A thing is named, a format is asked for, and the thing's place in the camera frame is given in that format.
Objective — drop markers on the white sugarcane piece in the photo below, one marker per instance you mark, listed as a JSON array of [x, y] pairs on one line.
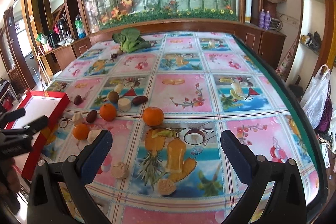
[[166, 187], [119, 171], [93, 134], [124, 104], [77, 118]]

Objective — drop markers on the fruit pattern tablecloth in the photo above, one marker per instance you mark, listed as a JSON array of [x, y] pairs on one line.
[[204, 84]]

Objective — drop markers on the red white tray box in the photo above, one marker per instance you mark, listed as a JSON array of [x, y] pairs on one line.
[[37, 104]]

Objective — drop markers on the brown kiwi fruit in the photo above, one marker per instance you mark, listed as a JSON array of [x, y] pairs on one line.
[[113, 96]]

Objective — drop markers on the orange tangerine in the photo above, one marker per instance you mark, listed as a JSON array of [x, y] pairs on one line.
[[108, 112], [80, 131], [153, 116]]

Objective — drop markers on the purple bag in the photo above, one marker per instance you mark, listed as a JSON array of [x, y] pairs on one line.
[[325, 121]]

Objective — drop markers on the green label water bottle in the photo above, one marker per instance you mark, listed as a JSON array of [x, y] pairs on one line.
[[79, 27]]

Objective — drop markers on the green leafy vegetable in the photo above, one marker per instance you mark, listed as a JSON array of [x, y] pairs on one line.
[[130, 40]]

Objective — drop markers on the wooden pillar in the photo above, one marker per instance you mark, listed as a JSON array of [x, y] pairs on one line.
[[38, 19]]

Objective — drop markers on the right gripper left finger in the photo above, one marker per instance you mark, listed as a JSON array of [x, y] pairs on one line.
[[46, 201]]

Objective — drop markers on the dark red date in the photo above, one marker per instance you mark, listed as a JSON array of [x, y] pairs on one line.
[[91, 116], [77, 100], [138, 100]]

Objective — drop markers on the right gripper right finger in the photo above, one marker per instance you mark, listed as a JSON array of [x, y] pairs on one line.
[[286, 203]]

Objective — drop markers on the black thermos flask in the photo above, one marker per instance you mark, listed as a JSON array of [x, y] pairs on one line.
[[63, 28]]

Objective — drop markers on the white plastic bag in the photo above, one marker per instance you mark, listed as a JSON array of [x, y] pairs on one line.
[[314, 98]]

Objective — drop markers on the operator left hand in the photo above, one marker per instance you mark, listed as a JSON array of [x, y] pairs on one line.
[[7, 167]]

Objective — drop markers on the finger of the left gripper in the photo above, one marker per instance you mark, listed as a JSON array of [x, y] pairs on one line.
[[9, 117], [36, 126]]

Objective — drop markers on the purple bottle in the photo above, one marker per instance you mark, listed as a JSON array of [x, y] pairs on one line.
[[262, 19], [267, 20]]

